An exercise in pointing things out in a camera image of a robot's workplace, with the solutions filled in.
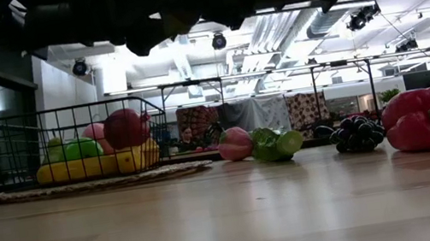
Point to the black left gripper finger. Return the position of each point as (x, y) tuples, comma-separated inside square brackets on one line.
[(145, 36)]

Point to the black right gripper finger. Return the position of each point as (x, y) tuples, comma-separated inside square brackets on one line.
[(180, 9)]

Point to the red apple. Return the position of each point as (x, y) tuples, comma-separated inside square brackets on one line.
[(125, 128)]

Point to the pink peach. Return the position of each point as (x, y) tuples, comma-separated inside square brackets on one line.
[(236, 145), (95, 133)]

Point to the green apple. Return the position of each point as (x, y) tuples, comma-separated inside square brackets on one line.
[(83, 149)]

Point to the green pear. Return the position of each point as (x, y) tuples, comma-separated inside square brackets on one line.
[(54, 151)]

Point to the yellow banana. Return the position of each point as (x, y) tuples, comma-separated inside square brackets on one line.
[(76, 170)]

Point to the green romaine lettuce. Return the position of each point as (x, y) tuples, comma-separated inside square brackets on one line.
[(275, 145)]

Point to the dark purple grape bunch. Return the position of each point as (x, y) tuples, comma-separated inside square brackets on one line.
[(358, 134)]

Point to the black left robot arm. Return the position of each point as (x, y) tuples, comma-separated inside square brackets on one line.
[(52, 21)]

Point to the black ceiling spotlight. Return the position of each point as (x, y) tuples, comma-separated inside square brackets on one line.
[(406, 45), (80, 68), (218, 41), (363, 17)]

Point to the red mandala cloth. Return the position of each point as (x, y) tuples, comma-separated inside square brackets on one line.
[(198, 121)]

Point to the person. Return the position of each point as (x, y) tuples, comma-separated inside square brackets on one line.
[(187, 138)]

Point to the gray white cloth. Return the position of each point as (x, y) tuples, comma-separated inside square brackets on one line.
[(253, 114)]

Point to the brown floral cloth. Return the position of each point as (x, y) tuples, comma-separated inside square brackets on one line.
[(306, 109)]

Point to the green potted plant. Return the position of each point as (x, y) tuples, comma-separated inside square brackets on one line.
[(389, 95)]

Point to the black monitor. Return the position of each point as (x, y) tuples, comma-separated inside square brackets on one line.
[(427, 81)]

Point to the red bell pepper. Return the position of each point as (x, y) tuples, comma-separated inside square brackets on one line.
[(423, 122)]

